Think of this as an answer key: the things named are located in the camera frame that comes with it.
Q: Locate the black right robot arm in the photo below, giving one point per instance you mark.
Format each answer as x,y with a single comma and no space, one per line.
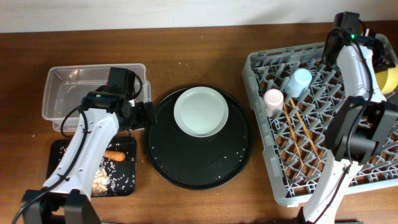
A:
361,126

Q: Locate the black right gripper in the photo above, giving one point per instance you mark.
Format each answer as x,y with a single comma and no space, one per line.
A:
377,50

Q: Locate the wooden chopstick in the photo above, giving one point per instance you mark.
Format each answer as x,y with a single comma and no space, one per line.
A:
306,132
292,133

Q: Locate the food scraps and rice pile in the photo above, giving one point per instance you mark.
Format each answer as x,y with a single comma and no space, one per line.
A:
114,179

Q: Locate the yellow plastic bowl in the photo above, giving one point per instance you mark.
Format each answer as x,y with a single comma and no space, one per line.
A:
387,80

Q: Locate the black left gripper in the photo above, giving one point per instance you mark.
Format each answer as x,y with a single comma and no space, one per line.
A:
146,115

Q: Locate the pink plastic cup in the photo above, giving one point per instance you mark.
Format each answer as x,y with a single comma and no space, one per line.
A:
273,100

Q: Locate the black rectangular food tray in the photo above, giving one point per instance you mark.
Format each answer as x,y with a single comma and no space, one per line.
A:
125,143

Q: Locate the orange carrot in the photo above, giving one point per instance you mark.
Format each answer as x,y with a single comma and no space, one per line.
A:
115,155

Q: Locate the grey round plate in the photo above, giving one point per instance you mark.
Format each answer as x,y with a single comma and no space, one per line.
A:
201,111

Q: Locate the round black tray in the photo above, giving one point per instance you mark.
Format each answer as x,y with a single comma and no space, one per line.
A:
199,163

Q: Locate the light blue plastic cup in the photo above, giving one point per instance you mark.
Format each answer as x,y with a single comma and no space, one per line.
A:
298,82

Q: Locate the clear plastic waste bin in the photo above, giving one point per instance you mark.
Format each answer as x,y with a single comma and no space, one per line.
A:
67,85

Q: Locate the grey plastic dishwasher rack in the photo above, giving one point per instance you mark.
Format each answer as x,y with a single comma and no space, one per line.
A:
294,150

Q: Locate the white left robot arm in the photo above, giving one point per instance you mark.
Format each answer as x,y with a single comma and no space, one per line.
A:
66,195

